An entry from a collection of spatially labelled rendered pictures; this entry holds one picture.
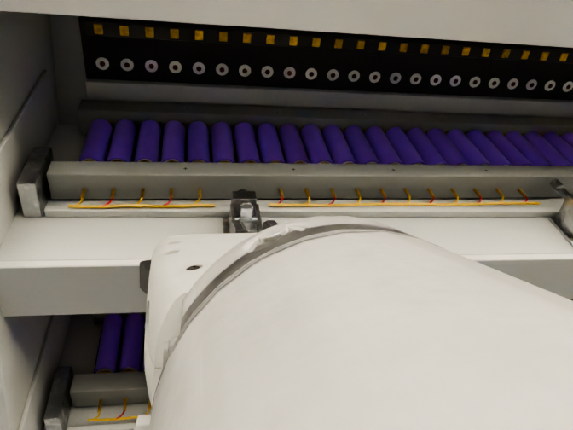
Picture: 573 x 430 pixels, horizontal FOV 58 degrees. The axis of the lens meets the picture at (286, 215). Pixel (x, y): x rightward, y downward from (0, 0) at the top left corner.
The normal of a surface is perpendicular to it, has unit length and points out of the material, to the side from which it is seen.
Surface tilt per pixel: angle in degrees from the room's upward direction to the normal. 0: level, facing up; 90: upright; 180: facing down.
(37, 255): 18
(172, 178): 108
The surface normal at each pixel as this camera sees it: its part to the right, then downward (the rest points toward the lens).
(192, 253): -0.14, -0.98
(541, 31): 0.14, 0.61
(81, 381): 0.11, -0.79
